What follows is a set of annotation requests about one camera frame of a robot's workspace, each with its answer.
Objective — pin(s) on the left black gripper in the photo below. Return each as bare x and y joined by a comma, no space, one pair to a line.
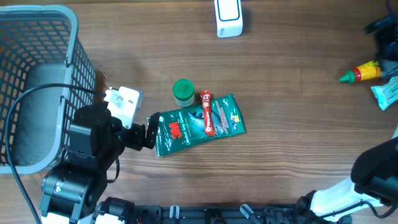
137,130

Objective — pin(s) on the green 3M gloves packet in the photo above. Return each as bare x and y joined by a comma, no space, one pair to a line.
185,127

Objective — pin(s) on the red sauce bottle green cap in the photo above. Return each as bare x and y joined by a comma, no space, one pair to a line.
368,71

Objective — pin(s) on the green lid jar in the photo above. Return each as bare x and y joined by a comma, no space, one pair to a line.
184,92

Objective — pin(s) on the red coffee stick sachet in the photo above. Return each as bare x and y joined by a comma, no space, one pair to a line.
206,106

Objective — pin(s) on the light teal tissue pack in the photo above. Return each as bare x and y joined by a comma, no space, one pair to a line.
386,94

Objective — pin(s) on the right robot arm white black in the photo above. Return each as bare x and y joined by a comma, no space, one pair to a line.
373,180

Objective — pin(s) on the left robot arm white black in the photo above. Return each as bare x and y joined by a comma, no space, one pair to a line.
71,189

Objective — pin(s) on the white barcode scanner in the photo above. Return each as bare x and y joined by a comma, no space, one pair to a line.
229,18

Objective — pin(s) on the grey plastic mesh basket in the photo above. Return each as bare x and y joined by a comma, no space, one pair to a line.
46,72

